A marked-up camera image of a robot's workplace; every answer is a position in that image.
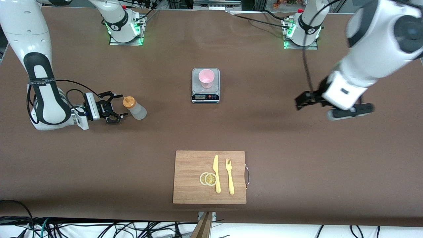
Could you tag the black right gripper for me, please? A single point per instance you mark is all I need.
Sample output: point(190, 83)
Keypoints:
point(104, 108)

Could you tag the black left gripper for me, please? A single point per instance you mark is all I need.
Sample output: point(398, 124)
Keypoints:
point(314, 97)

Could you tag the clear sauce bottle orange cap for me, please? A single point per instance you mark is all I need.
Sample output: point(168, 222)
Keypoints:
point(135, 109)

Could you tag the pink plastic cup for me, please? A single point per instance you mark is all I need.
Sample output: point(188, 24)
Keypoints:
point(206, 78)

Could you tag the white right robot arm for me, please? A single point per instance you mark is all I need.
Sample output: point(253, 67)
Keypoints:
point(23, 29)

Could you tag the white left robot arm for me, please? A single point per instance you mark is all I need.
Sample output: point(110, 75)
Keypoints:
point(376, 43)

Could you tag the silver digital kitchen scale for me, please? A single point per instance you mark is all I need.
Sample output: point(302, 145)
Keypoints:
point(205, 96)

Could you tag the wooden cutting board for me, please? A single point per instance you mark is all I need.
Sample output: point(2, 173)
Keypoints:
point(191, 178)

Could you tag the yellow plastic fork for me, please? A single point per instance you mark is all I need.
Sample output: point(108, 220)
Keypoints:
point(230, 180)

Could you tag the lemon slice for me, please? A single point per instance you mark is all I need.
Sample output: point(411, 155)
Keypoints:
point(202, 178)
point(211, 179)

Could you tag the yellow plastic knife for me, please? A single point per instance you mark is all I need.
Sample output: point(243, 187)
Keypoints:
point(216, 175)

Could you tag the white power strip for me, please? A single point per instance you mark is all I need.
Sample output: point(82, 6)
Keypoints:
point(217, 8)

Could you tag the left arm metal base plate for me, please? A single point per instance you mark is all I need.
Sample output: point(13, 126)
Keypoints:
point(314, 47)

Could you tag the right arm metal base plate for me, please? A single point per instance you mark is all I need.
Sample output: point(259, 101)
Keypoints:
point(114, 43)

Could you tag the metal table bracket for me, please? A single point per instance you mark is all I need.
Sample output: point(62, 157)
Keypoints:
point(213, 215)

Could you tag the wooden post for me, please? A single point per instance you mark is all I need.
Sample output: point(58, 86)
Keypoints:
point(202, 228)

